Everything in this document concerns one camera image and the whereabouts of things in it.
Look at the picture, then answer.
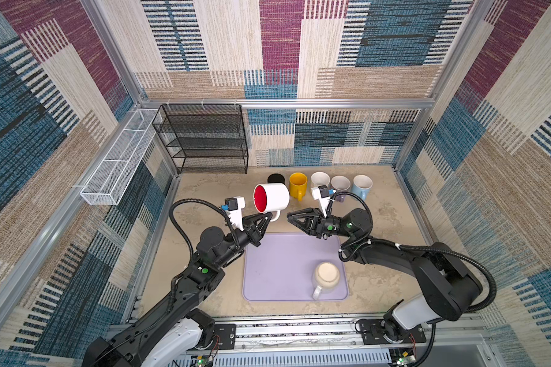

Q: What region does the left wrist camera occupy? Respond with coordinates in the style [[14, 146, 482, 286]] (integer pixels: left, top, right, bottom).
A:
[[221, 197, 246, 231]]

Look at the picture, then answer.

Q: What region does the light blue ceramic mug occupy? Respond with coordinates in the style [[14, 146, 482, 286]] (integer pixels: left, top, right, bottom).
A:
[[351, 174, 373, 201]]

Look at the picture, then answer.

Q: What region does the white upside-down mug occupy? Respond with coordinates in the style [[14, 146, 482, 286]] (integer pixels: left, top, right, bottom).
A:
[[253, 183, 290, 222]]

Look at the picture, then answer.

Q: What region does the lavender ceramic mug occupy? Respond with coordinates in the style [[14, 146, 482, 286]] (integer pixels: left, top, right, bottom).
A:
[[331, 175, 352, 192]]

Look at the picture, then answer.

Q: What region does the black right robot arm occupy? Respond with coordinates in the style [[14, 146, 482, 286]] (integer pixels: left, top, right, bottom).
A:
[[287, 193, 497, 343]]

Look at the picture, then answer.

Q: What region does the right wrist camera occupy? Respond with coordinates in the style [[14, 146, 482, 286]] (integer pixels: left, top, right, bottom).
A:
[[311, 185, 335, 217]]

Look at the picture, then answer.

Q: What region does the black mesh wire shelf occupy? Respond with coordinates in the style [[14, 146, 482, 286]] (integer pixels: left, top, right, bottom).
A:
[[152, 104, 249, 174]]

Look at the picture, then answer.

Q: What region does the white wire wall basket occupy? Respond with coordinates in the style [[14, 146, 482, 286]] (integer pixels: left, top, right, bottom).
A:
[[81, 109, 157, 206]]

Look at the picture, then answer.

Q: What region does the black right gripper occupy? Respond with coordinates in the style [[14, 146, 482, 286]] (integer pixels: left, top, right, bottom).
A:
[[288, 206, 354, 239]]

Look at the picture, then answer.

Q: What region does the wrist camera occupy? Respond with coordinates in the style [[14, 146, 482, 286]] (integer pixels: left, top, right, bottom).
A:
[[311, 185, 335, 217], [221, 197, 246, 231]]

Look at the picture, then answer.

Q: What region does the lavender silicone mat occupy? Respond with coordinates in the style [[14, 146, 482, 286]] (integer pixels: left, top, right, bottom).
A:
[[243, 232, 349, 302]]

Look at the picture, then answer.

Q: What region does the yellow ceramic mug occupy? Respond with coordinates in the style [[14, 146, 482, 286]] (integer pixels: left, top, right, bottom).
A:
[[289, 172, 308, 201]]

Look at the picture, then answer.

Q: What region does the white faceted ceramic mug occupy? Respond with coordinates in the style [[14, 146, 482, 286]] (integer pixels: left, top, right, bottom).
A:
[[311, 171, 331, 188]]

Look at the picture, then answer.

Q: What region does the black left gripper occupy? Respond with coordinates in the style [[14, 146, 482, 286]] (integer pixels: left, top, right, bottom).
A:
[[213, 211, 269, 270]]

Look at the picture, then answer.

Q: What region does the cream upside-down mug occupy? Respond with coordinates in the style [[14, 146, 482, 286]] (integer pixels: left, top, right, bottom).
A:
[[312, 261, 341, 300]]

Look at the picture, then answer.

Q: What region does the black ceramic mug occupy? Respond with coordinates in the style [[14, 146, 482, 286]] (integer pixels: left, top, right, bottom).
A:
[[267, 174, 286, 184]]

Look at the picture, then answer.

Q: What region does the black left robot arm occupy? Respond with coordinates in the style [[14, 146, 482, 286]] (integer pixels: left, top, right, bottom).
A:
[[82, 198, 279, 366]]

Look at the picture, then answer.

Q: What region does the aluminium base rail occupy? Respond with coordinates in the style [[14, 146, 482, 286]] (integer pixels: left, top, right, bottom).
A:
[[96, 313, 506, 367]]

